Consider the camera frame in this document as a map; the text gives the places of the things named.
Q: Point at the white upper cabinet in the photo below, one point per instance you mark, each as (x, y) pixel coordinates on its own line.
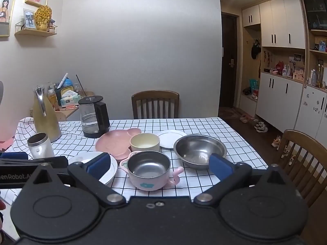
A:
(278, 20)

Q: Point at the gold ornament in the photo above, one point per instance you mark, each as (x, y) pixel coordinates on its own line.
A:
(43, 17)

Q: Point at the white steel-rimmed mug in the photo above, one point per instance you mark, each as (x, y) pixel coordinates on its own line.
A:
(40, 150)

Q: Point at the pink divided plate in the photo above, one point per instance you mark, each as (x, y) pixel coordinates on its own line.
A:
(112, 140)

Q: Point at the blue packet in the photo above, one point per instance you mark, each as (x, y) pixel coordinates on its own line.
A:
(67, 83)

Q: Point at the white stickered cabinet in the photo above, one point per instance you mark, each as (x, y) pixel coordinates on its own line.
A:
(311, 112)

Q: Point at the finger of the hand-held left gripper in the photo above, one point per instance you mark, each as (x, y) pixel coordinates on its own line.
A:
(12, 155)

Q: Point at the orange bottle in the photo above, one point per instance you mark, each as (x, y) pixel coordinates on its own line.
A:
(53, 100)

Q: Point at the wooden wall shelf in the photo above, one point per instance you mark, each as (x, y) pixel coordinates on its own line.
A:
(35, 32)

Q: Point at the black hanging bag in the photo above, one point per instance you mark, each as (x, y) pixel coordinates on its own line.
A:
(255, 49)

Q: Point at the wooden slat-back chair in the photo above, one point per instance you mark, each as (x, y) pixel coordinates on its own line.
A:
(154, 94)
(301, 135)

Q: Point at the glass electric kettle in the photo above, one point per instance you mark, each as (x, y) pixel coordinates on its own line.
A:
(89, 117)

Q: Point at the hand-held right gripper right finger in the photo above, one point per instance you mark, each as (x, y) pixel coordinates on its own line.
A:
(219, 164)

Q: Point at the cream bowl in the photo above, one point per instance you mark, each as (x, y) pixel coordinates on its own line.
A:
(144, 141)

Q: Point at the wooden display shelf unit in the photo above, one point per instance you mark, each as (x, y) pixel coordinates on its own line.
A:
(316, 40)

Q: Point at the small white plate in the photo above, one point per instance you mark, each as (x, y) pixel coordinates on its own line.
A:
(171, 137)

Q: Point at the white lower cabinet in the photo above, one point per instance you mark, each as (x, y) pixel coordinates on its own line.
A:
(278, 102)

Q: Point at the pair of sneakers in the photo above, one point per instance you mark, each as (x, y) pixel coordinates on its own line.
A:
(261, 127)

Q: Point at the orange child shoes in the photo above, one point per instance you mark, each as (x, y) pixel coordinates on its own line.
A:
(276, 142)

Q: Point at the green tissue box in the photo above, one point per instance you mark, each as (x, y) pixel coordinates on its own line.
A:
(70, 99)

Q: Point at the gold thermos jug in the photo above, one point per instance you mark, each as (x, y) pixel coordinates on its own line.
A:
(48, 125)

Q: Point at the wooden side table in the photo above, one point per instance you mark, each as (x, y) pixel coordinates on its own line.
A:
(71, 111)

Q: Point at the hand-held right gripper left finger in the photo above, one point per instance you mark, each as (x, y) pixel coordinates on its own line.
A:
(98, 162)

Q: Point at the large white plate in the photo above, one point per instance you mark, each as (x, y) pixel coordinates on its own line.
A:
(79, 158)

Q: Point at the black checked white tablecloth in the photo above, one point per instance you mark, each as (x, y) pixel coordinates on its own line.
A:
(143, 125)

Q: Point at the large framed poster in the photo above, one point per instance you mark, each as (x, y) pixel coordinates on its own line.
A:
(6, 10)

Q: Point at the pink shoes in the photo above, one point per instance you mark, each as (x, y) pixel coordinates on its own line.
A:
(245, 119)

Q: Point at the dark door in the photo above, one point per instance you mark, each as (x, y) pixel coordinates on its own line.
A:
(228, 61)

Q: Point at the small photo frame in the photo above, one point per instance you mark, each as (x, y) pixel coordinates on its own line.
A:
(29, 19)

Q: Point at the large steel bowl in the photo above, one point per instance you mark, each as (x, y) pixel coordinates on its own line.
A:
(196, 148)

